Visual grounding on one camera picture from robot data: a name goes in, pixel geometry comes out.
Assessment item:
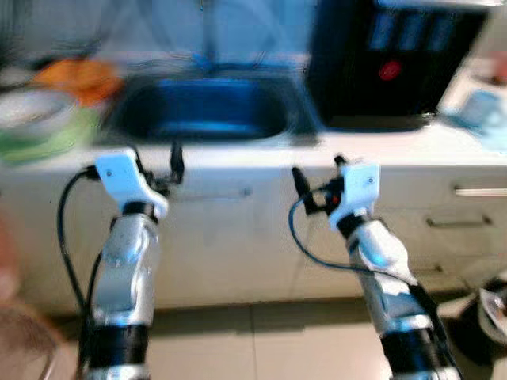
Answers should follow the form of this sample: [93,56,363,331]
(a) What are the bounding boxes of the green plate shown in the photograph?
[0,107,104,165]

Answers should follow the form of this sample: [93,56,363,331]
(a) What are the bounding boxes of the white bowl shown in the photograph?
[0,87,80,139]

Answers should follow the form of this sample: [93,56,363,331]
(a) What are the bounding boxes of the stainless steel kitchen sink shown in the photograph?
[103,71,322,147]

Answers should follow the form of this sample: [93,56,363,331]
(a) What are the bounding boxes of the black kitchen appliance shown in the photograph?
[305,0,488,131]

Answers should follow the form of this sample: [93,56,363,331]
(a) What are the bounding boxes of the white kitchen cabinet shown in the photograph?
[0,162,507,317]

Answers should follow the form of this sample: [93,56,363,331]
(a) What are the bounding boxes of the orange plastic bowl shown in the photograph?
[32,57,124,105]

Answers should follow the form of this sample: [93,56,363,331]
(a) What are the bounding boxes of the grey sink faucet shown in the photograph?
[198,0,223,76]

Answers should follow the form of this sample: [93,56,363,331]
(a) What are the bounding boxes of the black waste bin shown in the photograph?
[444,273,507,369]

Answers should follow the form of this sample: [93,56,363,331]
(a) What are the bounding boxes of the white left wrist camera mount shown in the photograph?
[95,149,170,219]

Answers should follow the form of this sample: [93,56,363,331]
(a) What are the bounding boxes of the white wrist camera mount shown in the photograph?
[329,162,381,230]
[95,149,170,219]

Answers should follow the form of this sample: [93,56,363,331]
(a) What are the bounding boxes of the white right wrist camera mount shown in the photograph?
[329,162,381,230]

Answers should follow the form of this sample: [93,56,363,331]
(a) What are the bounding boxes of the long silver cabinet handle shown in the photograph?
[186,188,254,200]

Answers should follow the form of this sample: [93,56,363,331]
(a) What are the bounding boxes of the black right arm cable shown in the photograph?
[287,194,444,349]

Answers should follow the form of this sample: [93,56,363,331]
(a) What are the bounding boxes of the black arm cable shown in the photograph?
[55,168,100,380]
[287,194,444,349]

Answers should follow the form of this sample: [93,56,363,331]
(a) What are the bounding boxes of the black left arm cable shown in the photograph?
[55,168,100,380]

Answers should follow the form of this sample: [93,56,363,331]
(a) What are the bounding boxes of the floor fan with wire grille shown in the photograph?
[0,305,64,380]

